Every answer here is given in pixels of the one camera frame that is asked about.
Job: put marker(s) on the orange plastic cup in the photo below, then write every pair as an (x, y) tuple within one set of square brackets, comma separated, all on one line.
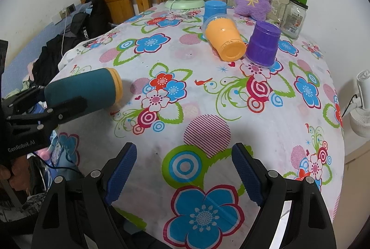
[(228, 41)]

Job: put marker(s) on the floral tablecloth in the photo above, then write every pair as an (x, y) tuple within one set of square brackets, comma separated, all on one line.
[(196, 98)]

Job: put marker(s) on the white fan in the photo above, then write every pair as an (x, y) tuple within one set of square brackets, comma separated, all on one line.
[(361, 116)]

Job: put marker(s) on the teal cup with orange rim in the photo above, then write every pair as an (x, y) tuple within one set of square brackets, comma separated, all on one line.
[(86, 84)]

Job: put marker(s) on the purple plastic cup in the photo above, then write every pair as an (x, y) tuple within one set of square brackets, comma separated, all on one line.
[(264, 45)]

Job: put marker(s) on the person's left hand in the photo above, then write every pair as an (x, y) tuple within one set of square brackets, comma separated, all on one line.
[(18, 176)]

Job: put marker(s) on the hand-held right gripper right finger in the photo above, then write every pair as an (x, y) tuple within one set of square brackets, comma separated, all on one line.
[(245, 173)]

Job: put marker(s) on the glass jar with black lid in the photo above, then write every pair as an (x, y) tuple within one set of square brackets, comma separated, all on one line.
[(294, 20)]

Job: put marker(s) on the wall socket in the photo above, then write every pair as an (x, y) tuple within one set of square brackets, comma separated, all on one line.
[(65, 12)]

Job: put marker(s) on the wooden chair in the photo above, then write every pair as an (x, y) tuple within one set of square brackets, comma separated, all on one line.
[(127, 0)]

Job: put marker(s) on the blue plastic cup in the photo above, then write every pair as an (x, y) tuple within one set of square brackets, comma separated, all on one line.
[(215, 7)]

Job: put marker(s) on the dark clothes pile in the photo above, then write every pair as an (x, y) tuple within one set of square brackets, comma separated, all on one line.
[(50, 61)]

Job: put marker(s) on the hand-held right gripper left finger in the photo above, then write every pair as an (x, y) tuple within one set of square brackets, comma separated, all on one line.
[(125, 172)]

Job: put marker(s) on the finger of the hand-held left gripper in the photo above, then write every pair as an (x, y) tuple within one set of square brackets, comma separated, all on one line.
[(26, 97), (66, 110)]

